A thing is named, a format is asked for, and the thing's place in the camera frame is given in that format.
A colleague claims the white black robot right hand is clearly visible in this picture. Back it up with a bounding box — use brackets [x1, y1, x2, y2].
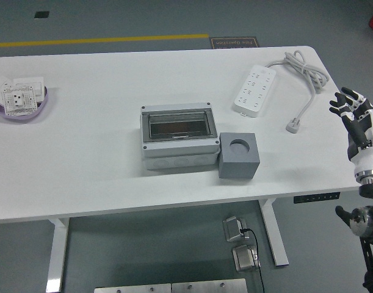
[328, 87, 373, 179]

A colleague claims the grey junction box hinged lid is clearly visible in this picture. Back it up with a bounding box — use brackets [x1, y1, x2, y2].
[140, 102, 221, 171]

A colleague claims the grey cube with round hole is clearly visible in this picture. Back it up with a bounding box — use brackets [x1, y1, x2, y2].
[218, 131, 261, 180]

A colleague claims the metal floor socket box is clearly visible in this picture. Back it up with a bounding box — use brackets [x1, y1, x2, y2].
[222, 215, 250, 244]
[231, 244, 262, 273]

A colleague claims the black table control panel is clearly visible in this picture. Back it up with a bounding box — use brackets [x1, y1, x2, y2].
[293, 191, 341, 204]

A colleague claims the white power strip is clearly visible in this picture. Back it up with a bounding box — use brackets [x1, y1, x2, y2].
[233, 64, 278, 118]

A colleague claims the dark floor sign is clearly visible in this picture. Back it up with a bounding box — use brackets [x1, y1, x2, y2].
[209, 36, 262, 49]

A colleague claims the purple bowl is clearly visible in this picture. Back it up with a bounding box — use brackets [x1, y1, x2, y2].
[0, 85, 49, 123]

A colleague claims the white socket module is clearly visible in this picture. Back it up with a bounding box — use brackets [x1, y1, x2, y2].
[1, 85, 38, 116]

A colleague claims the white cover plate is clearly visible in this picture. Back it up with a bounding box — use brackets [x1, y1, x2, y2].
[0, 75, 13, 103]

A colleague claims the grey power cord with plug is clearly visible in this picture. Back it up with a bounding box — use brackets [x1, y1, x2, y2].
[264, 50, 330, 134]

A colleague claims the black floor cable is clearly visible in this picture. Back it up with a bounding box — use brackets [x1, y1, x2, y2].
[239, 227, 266, 293]

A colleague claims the metal base plate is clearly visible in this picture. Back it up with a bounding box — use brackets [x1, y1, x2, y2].
[171, 278, 248, 293]
[93, 283, 172, 293]

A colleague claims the white switch plate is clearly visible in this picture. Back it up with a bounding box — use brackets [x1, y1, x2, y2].
[12, 76, 45, 101]

